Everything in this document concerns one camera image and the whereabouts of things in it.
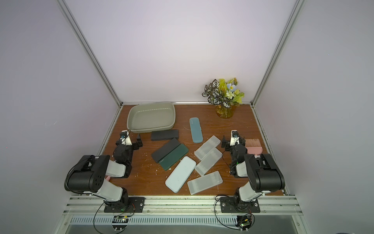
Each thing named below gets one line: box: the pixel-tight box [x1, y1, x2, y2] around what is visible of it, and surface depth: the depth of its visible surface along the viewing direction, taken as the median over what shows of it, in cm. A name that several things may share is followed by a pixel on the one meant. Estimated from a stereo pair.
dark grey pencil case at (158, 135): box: [150, 129, 179, 142], surface depth 105 cm
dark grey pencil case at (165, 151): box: [151, 137, 181, 163], surface depth 94 cm
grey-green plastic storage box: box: [126, 102, 176, 134], surface depth 112 cm
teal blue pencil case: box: [188, 117, 204, 144], surface depth 105 cm
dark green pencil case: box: [158, 143, 189, 172], surface depth 92 cm
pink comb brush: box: [244, 138, 263, 156], surface depth 97 cm
